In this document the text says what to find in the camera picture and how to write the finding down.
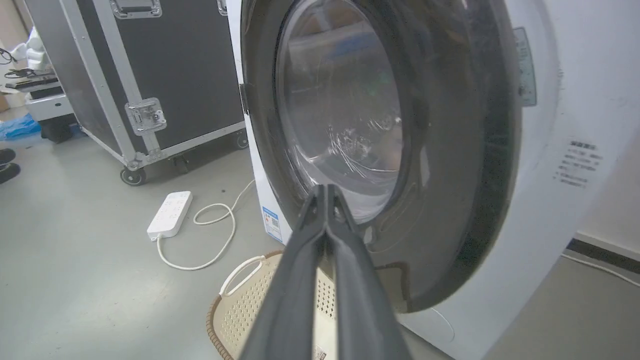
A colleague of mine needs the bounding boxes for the black flight case with wheels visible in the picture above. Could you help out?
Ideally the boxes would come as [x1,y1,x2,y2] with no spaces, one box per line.
[24,0,250,187]

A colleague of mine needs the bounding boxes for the white power strip with cable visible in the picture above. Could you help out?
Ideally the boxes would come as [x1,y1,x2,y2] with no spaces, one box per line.
[156,178,257,271]

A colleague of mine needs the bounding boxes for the white cable along wall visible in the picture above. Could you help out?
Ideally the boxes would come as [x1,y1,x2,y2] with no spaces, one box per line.
[561,253,640,288]

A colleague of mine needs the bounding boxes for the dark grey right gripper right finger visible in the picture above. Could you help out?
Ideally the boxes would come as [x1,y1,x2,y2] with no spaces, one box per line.
[326,184,412,360]

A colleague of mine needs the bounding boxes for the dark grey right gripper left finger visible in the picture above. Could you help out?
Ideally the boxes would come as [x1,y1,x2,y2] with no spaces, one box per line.
[240,184,328,360]

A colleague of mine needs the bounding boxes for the black round washing machine door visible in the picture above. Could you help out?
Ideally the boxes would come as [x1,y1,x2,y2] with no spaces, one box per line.
[239,0,523,314]

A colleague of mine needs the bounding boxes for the beige perforated laundry basket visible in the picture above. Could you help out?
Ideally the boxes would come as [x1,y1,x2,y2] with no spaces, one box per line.
[206,249,337,360]

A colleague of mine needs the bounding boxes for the white equipment cart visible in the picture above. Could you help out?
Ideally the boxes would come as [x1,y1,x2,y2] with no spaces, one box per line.
[4,70,78,145]

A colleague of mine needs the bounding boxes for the blue plastic bag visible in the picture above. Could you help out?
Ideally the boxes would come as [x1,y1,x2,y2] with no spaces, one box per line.
[0,113,42,141]

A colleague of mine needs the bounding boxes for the white front-load washing machine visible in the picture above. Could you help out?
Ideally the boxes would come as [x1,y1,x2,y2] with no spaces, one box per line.
[226,0,640,360]

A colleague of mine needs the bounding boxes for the black shoe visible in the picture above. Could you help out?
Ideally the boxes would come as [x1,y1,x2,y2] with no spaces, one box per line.
[0,148,22,185]

